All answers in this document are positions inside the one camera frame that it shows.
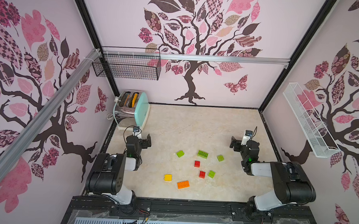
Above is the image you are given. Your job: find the white wire shelf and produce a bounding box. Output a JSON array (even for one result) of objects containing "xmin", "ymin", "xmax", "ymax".
[{"xmin": 283, "ymin": 82, "xmax": 341, "ymax": 158}]

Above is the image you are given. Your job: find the black wire basket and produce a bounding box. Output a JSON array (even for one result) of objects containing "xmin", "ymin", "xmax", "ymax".
[{"xmin": 92, "ymin": 46, "xmax": 161, "ymax": 80}]

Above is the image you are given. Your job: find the red lego brick lower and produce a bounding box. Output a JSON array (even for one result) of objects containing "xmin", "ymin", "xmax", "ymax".
[{"xmin": 199, "ymin": 171, "xmax": 206, "ymax": 179}]

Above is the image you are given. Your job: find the red lego brick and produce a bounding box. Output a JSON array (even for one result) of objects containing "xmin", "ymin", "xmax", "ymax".
[
  {"xmin": 199, "ymin": 171, "xmax": 206, "ymax": 179},
  {"xmin": 194, "ymin": 161, "xmax": 201, "ymax": 168}
]

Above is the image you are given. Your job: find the small green lego brick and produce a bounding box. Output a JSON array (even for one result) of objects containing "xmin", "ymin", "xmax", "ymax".
[
  {"xmin": 176, "ymin": 150, "xmax": 185, "ymax": 158},
  {"xmin": 207, "ymin": 170, "xmax": 216, "ymax": 179},
  {"xmin": 217, "ymin": 155, "xmax": 224, "ymax": 162}
]

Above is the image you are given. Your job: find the long green lego brick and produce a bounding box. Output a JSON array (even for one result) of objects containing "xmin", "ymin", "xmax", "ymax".
[{"xmin": 197, "ymin": 150, "xmax": 208, "ymax": 159}]

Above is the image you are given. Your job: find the red lego brick upper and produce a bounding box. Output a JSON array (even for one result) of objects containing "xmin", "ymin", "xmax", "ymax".
[{"xmin": 194, "ymin": 161, "xmax": 201, "ymax": 168}]

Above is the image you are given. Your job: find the yellow lego brick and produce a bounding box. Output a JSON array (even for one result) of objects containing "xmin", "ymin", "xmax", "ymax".
[{"xmin": 164, "ymin": 174, "xmax": 172, "ymax": 182}]

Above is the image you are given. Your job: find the mint green toaster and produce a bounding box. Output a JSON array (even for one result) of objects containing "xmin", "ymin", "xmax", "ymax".
[{"xmin": 113, "ymin": 90, "xmax": 151, "ymax": 131}]

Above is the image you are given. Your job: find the orange long lego brick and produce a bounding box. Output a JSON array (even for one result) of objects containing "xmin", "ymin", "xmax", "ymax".
[{"xmin": 177, "ymin": 180, "xmax": 190, "ymax": 190}]

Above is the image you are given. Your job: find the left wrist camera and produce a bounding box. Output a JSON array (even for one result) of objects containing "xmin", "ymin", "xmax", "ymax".
[{"xmin": 133, "ymin": 126, "xmax": 142, "ymax": 138}]

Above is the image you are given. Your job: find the aluminium frame bar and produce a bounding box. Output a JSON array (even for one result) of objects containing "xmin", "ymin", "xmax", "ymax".
[
  {"xmin": 103, "ymin": 47, "xmax": 290, "ymax": 66},
  {"xmin": 0, "ymin": 43, "xmax": 101, "ymax": 218}
]

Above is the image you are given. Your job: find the aluminium frame bar back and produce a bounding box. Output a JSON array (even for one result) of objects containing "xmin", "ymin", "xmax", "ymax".
[{"xmin": 103, "ymin": 47, "xmax": 290, "ymax": 66}]

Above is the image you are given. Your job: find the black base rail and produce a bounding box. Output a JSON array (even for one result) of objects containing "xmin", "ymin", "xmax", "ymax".
[{"xmin": 60, "ymin": 196, "xmax": 317, "ymax": 224}]

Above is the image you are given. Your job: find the aluminium frame bar left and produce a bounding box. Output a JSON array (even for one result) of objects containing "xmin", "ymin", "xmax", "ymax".
[{"xmin": 0, "ymin": 43, "xmax": 101, "ymax": 218}]

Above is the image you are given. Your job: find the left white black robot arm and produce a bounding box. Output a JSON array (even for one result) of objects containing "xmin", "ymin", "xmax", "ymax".
[{"xmin": 85, "ymin": 135, "xmax": 152, "ymax": 206}]

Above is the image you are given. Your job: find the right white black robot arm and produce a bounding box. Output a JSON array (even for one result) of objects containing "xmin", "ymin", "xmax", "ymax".
[{"xmin": 229, "ymin": 137, "xmax": 316, "ymax": 220}]

